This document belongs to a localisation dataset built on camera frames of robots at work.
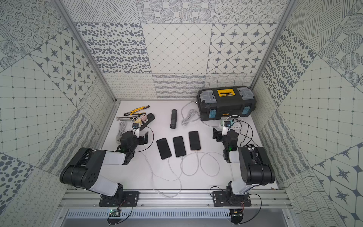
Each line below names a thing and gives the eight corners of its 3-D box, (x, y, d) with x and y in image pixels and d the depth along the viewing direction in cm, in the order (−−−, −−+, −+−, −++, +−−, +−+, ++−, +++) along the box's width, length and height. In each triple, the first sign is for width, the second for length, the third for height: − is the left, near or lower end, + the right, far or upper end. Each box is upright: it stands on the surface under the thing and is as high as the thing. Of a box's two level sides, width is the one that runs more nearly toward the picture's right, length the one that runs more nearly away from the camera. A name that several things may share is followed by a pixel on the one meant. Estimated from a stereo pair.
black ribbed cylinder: (170, 128, 104) (169, 126, 102) (171, 111, 115) (171, 109, 113) (176, 128, 104) (176, 126, 102) (177, 111, 115) (177, 109, 113)
